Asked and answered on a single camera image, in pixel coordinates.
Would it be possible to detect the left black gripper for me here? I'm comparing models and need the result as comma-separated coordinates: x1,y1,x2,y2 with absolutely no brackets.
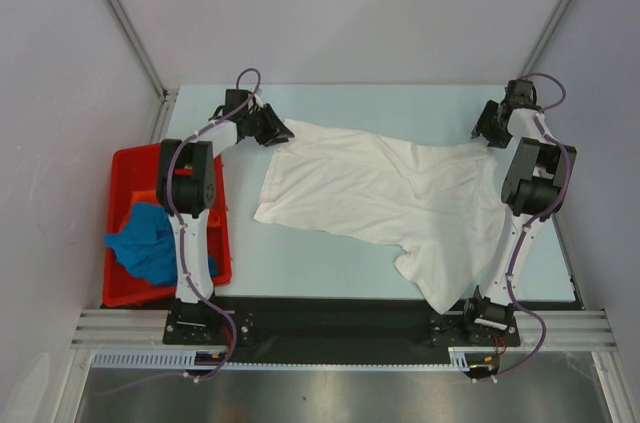
242,103,294,147

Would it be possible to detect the white t shirt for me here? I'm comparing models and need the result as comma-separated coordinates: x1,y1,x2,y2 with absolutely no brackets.
254,120,505,313

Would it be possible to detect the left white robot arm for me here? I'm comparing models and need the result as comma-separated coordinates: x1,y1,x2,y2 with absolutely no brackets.
156,88,294,345

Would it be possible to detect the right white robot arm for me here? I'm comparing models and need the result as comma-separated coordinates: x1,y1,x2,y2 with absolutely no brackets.
461,73,577,345

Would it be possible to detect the orange t shirt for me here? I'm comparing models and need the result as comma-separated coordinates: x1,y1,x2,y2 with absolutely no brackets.
130,189,158,205

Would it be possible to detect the red plastic bin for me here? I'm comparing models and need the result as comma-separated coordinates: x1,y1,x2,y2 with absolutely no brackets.
102,144,232,307

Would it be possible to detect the blue t shirt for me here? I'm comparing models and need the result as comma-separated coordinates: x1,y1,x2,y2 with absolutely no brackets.
103,200,221,287

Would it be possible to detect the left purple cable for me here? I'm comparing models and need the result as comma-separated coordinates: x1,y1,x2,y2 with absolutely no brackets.
167,67,264,384

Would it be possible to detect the purple cable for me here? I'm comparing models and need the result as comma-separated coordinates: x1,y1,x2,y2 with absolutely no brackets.
167,67,264,384
472,73,569,384

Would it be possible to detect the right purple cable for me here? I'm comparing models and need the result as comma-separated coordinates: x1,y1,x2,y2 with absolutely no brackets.
472,73,569,384

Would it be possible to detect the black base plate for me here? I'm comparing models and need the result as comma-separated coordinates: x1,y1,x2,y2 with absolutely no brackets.
178,297,521,363

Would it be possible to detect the white slotted cable duct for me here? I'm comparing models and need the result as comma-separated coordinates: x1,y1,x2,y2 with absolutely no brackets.
92,347,500,373

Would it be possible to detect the aluminium frame rail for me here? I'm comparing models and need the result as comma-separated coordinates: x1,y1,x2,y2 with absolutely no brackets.
71,309,168,348

